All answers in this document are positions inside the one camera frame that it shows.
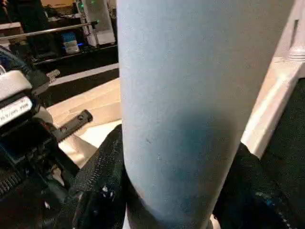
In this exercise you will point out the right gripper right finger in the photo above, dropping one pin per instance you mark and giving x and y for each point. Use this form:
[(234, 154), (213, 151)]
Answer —
[(257, 195)]

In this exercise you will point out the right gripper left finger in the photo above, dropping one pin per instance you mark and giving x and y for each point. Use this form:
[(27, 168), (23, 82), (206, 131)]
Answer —
[(97, 191)]

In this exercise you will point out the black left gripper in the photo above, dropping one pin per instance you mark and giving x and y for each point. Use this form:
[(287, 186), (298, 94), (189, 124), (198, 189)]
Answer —
[(28, 157)]

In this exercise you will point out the white plastic table top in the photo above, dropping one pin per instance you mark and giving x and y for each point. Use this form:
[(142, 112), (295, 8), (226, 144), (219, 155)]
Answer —
[(95, 109)]

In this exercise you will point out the white plastic table leg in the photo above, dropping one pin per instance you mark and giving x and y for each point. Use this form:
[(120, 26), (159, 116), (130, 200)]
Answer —
[(296, 28), (190, 109)]

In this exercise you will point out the black work mat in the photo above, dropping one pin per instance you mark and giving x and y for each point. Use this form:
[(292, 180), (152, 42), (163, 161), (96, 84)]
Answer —
[(286, 143)]

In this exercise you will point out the small blue box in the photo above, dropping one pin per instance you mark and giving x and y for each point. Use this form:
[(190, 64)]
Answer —
[(70, 42)]

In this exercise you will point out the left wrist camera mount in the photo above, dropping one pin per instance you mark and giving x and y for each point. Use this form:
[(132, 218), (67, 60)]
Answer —
[(19, 98)]

